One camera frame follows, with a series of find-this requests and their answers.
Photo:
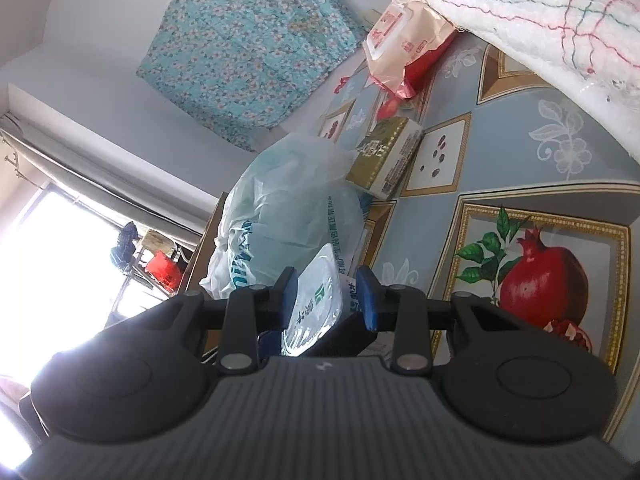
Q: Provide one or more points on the hanging dark blue garment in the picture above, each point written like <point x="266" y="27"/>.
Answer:
<point x="124" y="245"/>

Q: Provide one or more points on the brown cardboard box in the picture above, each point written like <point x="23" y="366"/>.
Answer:
<point x="210" y="240"/>

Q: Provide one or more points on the grey curtain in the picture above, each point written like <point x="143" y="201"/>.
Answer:
<point x="100" y="185"/>

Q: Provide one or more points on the red plastic item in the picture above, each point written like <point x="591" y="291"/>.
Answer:
<point x="164" y="269"/>

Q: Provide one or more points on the green gold carton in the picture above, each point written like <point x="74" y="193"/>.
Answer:
<point x="382" y="152"/>

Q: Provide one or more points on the white plastic shopping bag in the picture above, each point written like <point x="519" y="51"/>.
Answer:
<point x="280" y="210"/>

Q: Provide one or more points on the red white wet wipes pack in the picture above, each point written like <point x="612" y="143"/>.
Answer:
<point x="405" y="45"/>

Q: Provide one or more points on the teal floral cloth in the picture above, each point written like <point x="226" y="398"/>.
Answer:
<point x="240" y="50"/>

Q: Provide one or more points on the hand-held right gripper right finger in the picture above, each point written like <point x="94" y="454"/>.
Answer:
<point x="367" y="300"/>

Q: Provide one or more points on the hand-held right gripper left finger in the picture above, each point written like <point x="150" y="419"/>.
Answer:
<point x="289" y="295"/>

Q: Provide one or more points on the white stitched quilt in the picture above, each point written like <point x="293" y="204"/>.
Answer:
<point x="525" y="10"/>

